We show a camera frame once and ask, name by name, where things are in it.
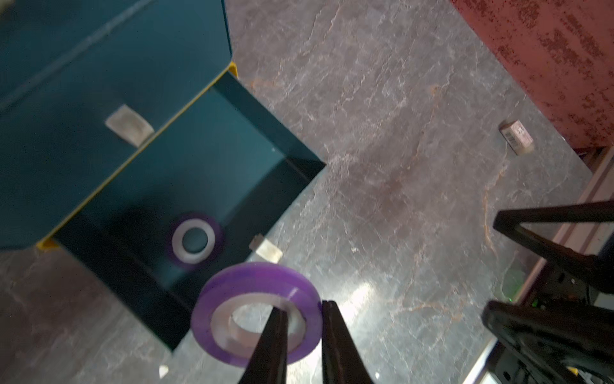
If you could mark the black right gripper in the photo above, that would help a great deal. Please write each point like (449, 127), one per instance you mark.
(566, 288)

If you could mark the teal bottom drawer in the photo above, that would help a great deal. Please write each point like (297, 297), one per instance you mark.
(226, 156)

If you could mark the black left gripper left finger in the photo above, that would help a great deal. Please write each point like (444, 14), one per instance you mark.
(268, 364)

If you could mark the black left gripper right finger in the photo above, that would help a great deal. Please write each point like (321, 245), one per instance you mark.
(341, 362)

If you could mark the purple tape roll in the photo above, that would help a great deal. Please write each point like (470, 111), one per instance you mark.
(194, 239)
(219, 335)

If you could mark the teal drawer cabinet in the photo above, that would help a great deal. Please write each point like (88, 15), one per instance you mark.
(66, 68)

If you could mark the small white label box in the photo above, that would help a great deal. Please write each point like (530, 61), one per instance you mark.
(517, 137)

